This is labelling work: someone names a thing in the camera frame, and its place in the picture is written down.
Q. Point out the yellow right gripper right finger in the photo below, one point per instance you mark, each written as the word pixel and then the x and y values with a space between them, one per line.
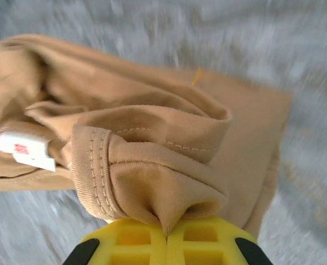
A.
pixel 227 248

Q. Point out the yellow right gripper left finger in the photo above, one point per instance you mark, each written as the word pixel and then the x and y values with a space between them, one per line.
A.
pixel 108 251

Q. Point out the tan t-shirt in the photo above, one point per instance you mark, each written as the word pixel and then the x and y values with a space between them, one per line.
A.
pixel 152 124

